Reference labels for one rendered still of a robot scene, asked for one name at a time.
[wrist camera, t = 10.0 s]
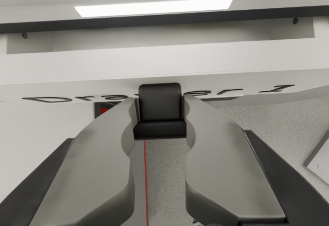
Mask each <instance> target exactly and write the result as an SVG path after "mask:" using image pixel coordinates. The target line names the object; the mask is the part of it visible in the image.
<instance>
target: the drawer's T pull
mask: <svg viewBox="0 0 329 226"><path fill-rule="evenodd" d="M138 90H139V109H140V122H138V123H137V124H136V125H135V127H134V129H133V133H134V139H135V141H138V140H160V139H182V138H187V123H186V122H185V120H182V90H181V85H180V84H179V83H177V82H174V83H154V84H142V85H140V86H139V88H138Z"/></svg>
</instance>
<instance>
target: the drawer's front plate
mask: <svg viewBox="0 0 329 226"><path fill-rule="evenodd" d="M174 82H177V83H179V84H180V85H181V90H182V96H183V93H186V92H193V91H211V93H210V94H207V95H203V96H195V97H215V96H235V95H255V94H275V93H293V92H299V91H304V90H308V89H313V88H317V87H321V86H326V85H329V37H323V38H304V39H286V40H268V41H249V42H231V43H212V44H194V45H175V46H157V47H139V48H120V49H102V50H75V51H57V52H38V53H20V54H1V55H0V101H6V102H14V103H22V104H31V105H44V104H64V103H84V102H104V101H123V100H125V99H122V100H106V99H105V98H106V97H101V96H109V95H124V96H128V97H134V98H139V96H136V95H134V94H139V90H138V88H139V86H140V85H142V84H154V83H174ZM282 85H295V86H291V87H288V88H284V89H281V90H279V91H281V92H265V93H259V92H262V91H271V90H274V89H277V88H280V87H275V86H282ZM274 87H275V88H274ZM233 89H243V90H236V91H228V92H225V93H223V94H221V95H217V94H218V93H220V92H221V91H223V90H233ZM200 95H202V94H200ZM89 96H93V97H94V98H86V99H89V100H92V101H86V100H81V99H77V98H74V97H89ZM39 97H56V98H67V99H71V100H72V101H69V102H54V103H46V102H40V101H33V100H25V99H22V98H39Z"/></svg>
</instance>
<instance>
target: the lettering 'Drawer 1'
mask: <svg viewBox="0 0 329 226"><path fill-rule="evenodd" d="M291 86H295V85H282V86H275V87H280V88H277V89H274V90H271V91H262V92H259V93H265V92H281V91H279V90H281V89H284V88H288V87H291ZM275 87H274V88H275ZM236 90H243V89H233V90H223V91H221V92H220V93H218V94H217V95H221V94H223V93H225V92H228V91H236ZM196 92H198V93H196ZM210 93H211V91H193V92H186V93H183V95H186V94H190V95H191V94H192V95H193V96H203V95H207V94H210ZM200 94H202V95H200ZM101 97H106V98H105V99H106V100H122V99H127V98H128V96H124V95H109V96H101ZM74 98H77V99H81V100H86V101H92V100H89V99H86V98H94V97H93V96H89V97H74ZM117 98H121V99H117ZM22 99H25V100H33V101H40V102H46V103H54V102H69V101H72V100H71V99H67V98H56V97H39V98H22ZM38 99H61V100H65V101H52V102H50V101H45V100H38Z"/></svg>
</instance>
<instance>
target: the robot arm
mask: <svg viewBox="0 0 329 226"><path fill-rule="evenodd" d="M182 120H185V122H186V123H187V145H188V146H189V147H190V148H191V150H190V152H189V153H188V154H187V155H186V210H187V212H188V214H189V215H190V216H191V217H193V218H194V219H195V220H197V221H198V222H199V223H201V224H202V225H204V226H329V203H328V202H327V201H326V199H325V198H324V197H323V196H322V195H321V194H320V193H319V192H318V191H317V190H316V189H315V188H314V187H313V186H312V185H311V184H310V183H309V182H308V181H307V180H306V179H305V178H304V177H303V176H302V175H301V174H300V173H299V172H298V171H296V170H295V169H294V168H293V167H292V166H291V165H290V164H289V163H287V162H286V161H285V160H284V159H283V158H282V157H281V156H280V155H278V154H277V153H276V152H275V151H274V150H273V149H272V148H271V147H269V146H268V145H267V144H266V143H265V142H264V141H263V140H262V139H260V138H259V137H258V136H257V135H256V134H255V133H254V132H253V131H252V130H244V129H243V128H242V127H241V126H239V125H238V124H237V123H236V122H235V121H234V120H232V119H231V118H230V117H228V116H227V115H226V114H224V113H223V112H221V111H220V110H218V109H216V108H214V107H213V106H211V105H209V104H207V103H205V102H204V101H202V100H200V99H198V98H196V97H195V96H193V95H190V94H186V95H184V96H182ZM138 122H140V109H139V98H134V97H128V98H127V99H125V100H123V101H122V102H120V103H119V104H117V105H116V106H114V107H112V108H111V109H109V110H108V111H106V112H105V113H103V114H101V115H100V116H98V117H97V118H96V119H94V120H93V121H92V122H90V123H89V124H88V125H87V126H86V127H85V128H84V129H83V130H82V131H80V132H79V133H78V135H77V136H76V137H75V138H67V139H66V140H65V141H64V142H63V143H62V144H61V145H60V146H59V147H58V148H57V149H56V150H54V151H53V152H52V153H51V154H50V155H49V156H48V157H47V158H46V159H45V160H44V161H43V162H42V163H41V164H40V165H39V166H38V167H37V168H36V169H35V170H33V171H32V172H31V173H30V174H29V175H28V176H27V177H26V178H25V179H24V180H23V181H22V182H21V183H20V184H19V185H18V186H17V187H16V188H15V189H14V190H13V191H12V192H11V193H10V194H9V195H8V196H7V197H6V198H5V199H4V200H3V201H2V202H1V203H0V226H120V225H121V224H123V223H124V222H125V221H127V220H128V219H129V218H130V217H131V216H132V214H133V212H134V206H135V185H134V179H133V174H132V169H131V163H130V159H129V157H128V155H129V153H130V151H131V150H132V148H133V147H134V146H135V139H134V133H133V129H134V127H135V125H136V124H137V123H138Z"/></svg>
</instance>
